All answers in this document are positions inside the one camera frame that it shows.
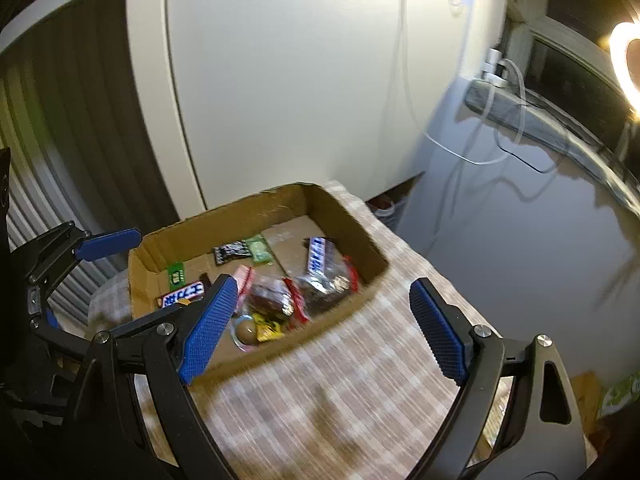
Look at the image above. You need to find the snickers bar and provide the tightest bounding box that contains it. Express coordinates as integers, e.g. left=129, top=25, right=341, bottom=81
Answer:
left=306, top=236, right=335, bottom=275
left=156, top=273, right=210, bottom=309

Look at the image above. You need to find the pink candy wrapper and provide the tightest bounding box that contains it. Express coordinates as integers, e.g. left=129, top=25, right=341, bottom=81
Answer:
left=232, top=264, right=255, bottom=295

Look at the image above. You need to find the teal mint ring candy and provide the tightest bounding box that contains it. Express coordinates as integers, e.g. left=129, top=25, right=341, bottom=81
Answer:
left=167, top=261, right=186, bottom=290

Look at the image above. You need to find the plaid pink tablecloth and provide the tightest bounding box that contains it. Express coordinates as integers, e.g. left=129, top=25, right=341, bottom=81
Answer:
left=89, top=182, right=484, bottom=479

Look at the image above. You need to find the black power cable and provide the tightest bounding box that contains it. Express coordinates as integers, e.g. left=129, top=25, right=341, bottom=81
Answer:
left=494, top=104, right=572, bottom=175

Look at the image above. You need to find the light green candy wrapper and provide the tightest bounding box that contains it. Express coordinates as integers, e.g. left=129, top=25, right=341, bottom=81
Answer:
left=244, top=234, right=273, bottom=266

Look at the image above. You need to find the orange jelly cup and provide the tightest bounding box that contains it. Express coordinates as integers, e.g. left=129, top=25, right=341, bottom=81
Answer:
left=230, top=314, right=258, bottom=352

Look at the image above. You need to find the brown cardboard box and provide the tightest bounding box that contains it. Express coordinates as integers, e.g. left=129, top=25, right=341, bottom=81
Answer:
left=128, top=183, right=388, bottom=377

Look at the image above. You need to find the dark dried fruit clear bag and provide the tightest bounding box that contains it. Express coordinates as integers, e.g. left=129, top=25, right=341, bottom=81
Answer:
left=284, top=256, right=359, bottom=323

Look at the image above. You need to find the ring light on tripod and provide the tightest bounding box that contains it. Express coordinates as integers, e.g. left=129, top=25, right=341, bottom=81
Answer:
left=608, top=22, right=639, bottom=162

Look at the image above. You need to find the white charging cable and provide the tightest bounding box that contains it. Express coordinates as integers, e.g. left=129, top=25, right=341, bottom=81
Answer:
left=397, top=0, right=528, bottom=167

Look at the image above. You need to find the white power strip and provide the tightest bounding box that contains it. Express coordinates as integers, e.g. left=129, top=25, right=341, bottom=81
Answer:
left=482, top=48, right=518, bottom=89

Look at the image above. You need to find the green white snack bag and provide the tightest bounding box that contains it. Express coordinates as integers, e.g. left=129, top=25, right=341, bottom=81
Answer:
left=598, top=372, right=640, bottom=418

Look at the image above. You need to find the grey windowsill cloth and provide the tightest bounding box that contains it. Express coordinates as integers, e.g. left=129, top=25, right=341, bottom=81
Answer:
left=464, top=79, right=639, bottom=219

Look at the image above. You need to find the packaged sponge cake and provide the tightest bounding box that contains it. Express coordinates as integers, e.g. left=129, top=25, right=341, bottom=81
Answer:
left=471, top=376, right=513, bottom=464

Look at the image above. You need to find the white wardrobe cabinet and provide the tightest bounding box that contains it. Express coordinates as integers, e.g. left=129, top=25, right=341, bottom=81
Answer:
left=126, top=0, right=468, bottom=218

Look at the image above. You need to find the yellow candy wrapper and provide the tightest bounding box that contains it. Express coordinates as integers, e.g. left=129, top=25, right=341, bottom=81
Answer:
left=252, top=312, right=284, bottom=344

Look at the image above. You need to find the black small candy wrapper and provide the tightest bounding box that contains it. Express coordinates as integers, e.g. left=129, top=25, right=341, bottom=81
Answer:
left=213, top=240, right=252, bottom=266

